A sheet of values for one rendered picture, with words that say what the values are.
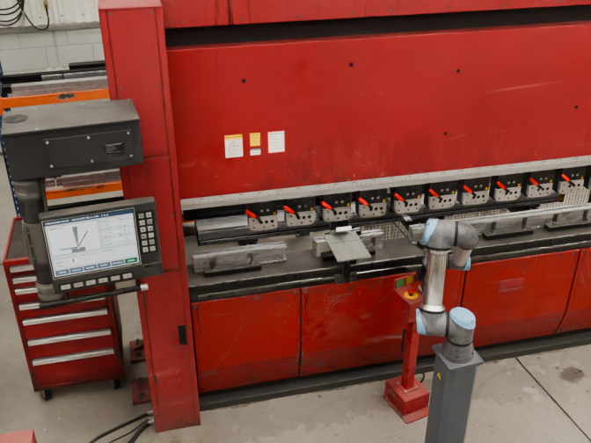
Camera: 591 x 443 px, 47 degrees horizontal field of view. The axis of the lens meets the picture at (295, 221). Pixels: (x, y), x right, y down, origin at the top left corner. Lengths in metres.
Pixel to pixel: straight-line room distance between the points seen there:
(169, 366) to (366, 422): 1.16
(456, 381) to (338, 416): 0.96
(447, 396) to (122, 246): 1.65
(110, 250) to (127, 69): 0.75
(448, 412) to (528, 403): 0.98
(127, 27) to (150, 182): 0.69
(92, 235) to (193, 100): 0.81
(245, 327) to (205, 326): 0.22
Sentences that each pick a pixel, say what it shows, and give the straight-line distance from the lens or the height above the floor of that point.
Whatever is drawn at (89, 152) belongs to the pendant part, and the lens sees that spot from 2.74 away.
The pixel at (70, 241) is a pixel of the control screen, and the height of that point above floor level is 1.48.
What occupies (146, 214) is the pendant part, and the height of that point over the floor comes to 1.55.
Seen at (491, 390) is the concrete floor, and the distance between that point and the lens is 4.37.
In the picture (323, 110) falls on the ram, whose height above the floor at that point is 1.72.
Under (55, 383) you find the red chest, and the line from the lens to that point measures 4.27.
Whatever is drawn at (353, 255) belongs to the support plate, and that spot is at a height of 1.00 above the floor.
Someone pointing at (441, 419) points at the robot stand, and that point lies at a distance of 3.51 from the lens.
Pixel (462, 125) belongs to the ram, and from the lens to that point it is 3.70.
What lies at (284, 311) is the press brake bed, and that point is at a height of 0.63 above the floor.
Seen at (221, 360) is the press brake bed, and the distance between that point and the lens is 3.89.
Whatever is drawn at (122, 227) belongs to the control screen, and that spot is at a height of 1.50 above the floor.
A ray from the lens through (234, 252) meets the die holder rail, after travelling 3.63.
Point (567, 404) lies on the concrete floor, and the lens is 4.42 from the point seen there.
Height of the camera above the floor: 2.87
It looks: 29 degrees down
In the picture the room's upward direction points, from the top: straight up
